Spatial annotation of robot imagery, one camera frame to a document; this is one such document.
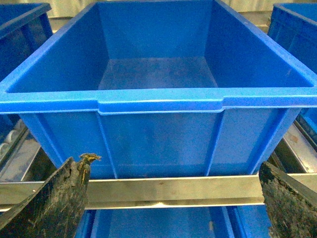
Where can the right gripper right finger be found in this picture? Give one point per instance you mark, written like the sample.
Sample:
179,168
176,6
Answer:
290,205

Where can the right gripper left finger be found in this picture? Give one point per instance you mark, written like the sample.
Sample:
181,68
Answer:
56,208

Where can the blue bin holding buttons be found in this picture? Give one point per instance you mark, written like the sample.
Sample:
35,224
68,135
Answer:
24,27

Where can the lower shelf blue bin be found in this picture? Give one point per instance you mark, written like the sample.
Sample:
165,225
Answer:
192,222

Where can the empty blue target bin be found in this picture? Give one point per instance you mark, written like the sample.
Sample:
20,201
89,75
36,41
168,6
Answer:
160,88

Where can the blue bin far right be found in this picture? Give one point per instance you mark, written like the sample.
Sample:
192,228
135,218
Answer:
294,27

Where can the metal front rack rail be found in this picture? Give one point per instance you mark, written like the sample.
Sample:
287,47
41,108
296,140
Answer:
138,193

